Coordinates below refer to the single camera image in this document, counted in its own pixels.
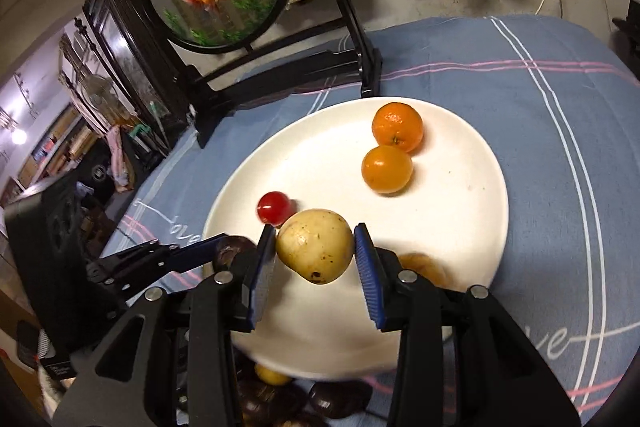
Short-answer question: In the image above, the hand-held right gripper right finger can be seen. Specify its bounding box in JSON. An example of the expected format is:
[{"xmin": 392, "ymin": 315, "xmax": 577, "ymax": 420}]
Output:
[{"xmin": 353, "ymin": 223, "xmax": 583, "ymax": 427}]

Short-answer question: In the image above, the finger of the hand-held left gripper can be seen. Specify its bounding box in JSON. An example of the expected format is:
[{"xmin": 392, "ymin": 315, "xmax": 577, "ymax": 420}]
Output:
[
  {"xmin": 86, "ymin": 234, "xmax": 228, "ymax": 280},
  {"xmin": 102, "ymin": 276, "xmax": 198, "ymax": 308}
]

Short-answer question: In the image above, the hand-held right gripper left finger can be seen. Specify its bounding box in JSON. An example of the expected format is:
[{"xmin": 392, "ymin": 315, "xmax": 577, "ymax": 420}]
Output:
[{"xmin": 52, "ymin": 224, "xmax": 278, "ymax": 427}]

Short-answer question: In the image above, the dark brown water chestnut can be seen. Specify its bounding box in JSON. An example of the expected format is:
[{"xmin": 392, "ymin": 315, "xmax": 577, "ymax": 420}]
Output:
[
  {"xmin": 307, "ymin": 382, "xmax": 372, "ymax": 420},
  {"xmin": 213, "ymin": 234, "xmax": 257, "ymax": 275},
  {"xmin": 236, "ymin": 379, "xmax": 301, "ymax": 427}
]

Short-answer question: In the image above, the yellow potato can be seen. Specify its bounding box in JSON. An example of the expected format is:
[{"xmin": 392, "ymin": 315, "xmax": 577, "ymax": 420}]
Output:
[{"xmin": 276, "ymin": 208, "xmax": 355, "ymax": 284}]

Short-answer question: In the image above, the white oval plate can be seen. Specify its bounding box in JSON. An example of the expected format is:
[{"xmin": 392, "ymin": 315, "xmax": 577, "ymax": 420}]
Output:
[{"xmin": 202, "ymin": 97, "xmax": 510, "ymax": 380}]

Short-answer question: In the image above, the pale yellow longan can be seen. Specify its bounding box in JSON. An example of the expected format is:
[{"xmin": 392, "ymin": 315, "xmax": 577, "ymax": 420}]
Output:
[
  {"xmin": 398, "ymin": 253, "xmax": 448, "ymax": 290},
  {"xmin": 255, "ymin": 363, "xmax": 294, "ymax": 385}
]

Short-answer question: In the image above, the red cherry tomato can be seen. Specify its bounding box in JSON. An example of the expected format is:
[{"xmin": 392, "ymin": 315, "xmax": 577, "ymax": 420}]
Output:
[{"xmin": 257, "ymin": 191, "xmax": 292, "ymax": 226}]

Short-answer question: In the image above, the smooth orange mandarin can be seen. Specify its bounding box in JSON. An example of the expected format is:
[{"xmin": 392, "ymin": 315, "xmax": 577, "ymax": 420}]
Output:
[{"xmin": 362, "ymin": 145, "xmax": 414, "ymax": 195}]

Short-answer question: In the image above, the pink cloth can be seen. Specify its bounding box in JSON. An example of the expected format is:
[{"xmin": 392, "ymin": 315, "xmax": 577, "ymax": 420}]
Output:
[{"xmin": 106, "ymin": 127, "xmax": 135, "ymax": 194}]

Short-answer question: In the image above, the dimpled orange mandarin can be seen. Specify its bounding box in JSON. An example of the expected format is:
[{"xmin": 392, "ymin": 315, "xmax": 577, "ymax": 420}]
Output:
[{"xmin": 371, "ymin": 103, "xmax": 424, "ymax": 154}]

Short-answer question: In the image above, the electric fan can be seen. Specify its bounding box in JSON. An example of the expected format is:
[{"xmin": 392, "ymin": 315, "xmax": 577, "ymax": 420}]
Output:
[{"xmin": 75, "ymin": 74, "xmax": 122, "ymax": 118}]

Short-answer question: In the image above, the black glass cabinet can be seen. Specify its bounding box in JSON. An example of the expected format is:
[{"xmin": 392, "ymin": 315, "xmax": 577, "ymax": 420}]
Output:
[{"xmin": 82, "ymin": 0, "xmax": 201, "ymax": 148}]

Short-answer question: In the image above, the blue striped tablecloth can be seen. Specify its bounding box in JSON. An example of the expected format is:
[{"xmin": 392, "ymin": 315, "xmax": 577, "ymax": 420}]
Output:
[{"xmin": 100, "ymin": 14, "xmax": 640, "ymax": 427}]

